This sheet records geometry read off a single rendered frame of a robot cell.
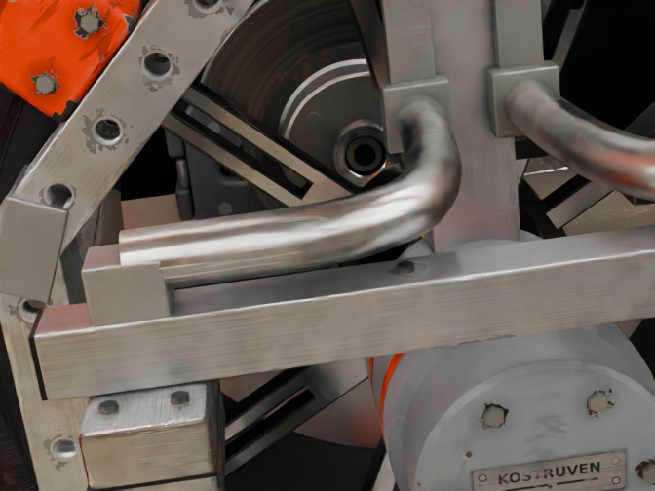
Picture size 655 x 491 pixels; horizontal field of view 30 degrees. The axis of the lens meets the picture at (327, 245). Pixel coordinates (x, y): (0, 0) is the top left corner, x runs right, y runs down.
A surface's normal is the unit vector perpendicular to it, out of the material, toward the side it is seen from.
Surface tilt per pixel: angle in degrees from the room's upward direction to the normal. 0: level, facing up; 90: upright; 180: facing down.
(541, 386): 90
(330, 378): 90
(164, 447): 90
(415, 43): 90
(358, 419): 0
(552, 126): 52
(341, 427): 0
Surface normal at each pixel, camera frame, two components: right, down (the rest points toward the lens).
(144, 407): -0.11, -0.93
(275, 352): 0.07, 0.34
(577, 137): -0.82, -0.43
